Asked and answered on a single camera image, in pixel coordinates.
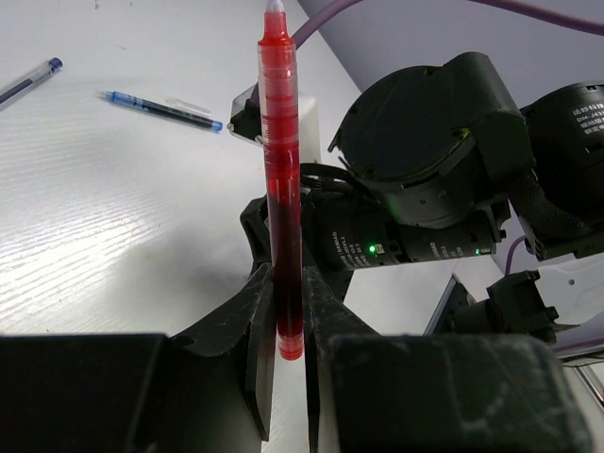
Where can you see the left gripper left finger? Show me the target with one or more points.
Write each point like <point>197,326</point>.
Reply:
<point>207,389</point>

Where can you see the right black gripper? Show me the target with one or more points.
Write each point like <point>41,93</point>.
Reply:
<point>341,222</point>

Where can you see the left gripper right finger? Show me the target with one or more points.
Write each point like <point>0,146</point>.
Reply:
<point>442,393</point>

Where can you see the long red pen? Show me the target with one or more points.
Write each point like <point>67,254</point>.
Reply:
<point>279,89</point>

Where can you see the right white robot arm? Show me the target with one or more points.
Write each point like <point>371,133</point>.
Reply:
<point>435,159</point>

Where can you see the blue gel pen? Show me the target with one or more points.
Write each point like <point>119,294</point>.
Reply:
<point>165,112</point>

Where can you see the clear pen cap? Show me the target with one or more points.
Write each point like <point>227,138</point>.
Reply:
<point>187,106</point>

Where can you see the blue ballpoint pen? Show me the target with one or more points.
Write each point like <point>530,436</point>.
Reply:
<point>18,88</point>

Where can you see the aluminium side rail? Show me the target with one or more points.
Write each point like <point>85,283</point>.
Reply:
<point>454,298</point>

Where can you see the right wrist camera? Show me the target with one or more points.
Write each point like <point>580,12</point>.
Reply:
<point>248,119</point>

